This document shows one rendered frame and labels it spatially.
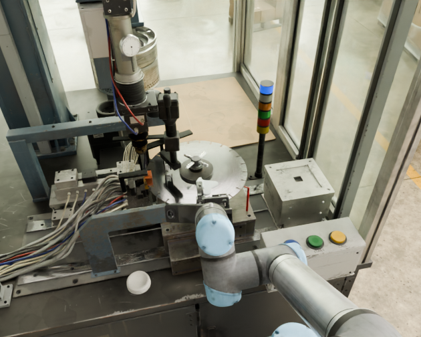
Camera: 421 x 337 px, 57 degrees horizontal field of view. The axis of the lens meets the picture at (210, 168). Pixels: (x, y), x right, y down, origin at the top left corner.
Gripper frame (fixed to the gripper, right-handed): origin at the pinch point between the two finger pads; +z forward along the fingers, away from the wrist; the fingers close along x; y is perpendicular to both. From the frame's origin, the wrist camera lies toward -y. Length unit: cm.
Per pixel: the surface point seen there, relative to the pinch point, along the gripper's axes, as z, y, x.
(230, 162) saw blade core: 20.3, 11.6, 8.2
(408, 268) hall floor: 85, 112, -62
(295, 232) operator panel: 0.3, 27.7, -11.2
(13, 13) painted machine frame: 31, -58, 61
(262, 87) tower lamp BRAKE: 19.7, 23.5, 31.9
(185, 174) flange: 14.7, -3.4, 5.7
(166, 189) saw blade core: 11.0, -9.7, 2.0
